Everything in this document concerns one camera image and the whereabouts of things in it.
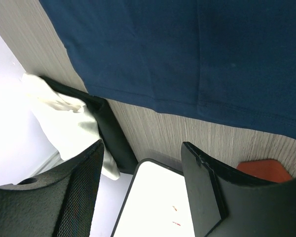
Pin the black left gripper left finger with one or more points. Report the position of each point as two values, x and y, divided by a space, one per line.
57 203

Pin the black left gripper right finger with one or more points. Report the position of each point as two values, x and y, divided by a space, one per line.
225 202

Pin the navy blue t shirt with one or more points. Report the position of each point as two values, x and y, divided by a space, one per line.
231 62

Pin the small red brown block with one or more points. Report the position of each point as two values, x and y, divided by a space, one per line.
267 169

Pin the white dry-erase board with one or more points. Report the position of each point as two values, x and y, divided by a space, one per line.
156 204

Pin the folded black t shirt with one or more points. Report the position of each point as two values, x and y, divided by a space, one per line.
110 129

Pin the folded white t shirt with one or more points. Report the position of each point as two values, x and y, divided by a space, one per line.
66 121

